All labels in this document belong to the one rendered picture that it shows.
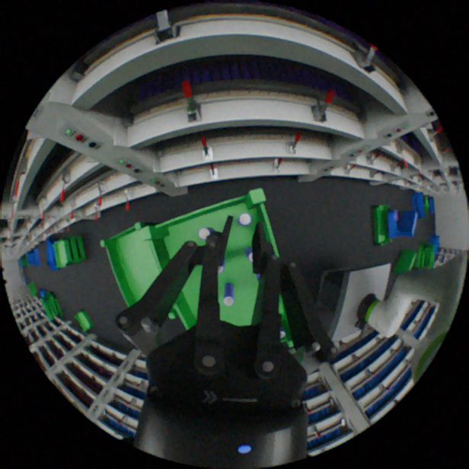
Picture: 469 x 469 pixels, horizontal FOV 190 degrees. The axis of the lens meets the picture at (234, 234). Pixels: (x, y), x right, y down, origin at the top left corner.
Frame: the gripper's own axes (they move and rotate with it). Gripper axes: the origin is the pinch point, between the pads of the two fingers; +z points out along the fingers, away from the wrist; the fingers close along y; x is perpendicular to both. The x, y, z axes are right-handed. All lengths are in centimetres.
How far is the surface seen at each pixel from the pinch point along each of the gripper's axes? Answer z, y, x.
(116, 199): 41, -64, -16
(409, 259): 46, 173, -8
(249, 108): 15.6, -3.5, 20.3
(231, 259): 7.9, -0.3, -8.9
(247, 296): 4.9, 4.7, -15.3
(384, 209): 72, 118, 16
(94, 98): -2.5, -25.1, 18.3
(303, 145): 36.2, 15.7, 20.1
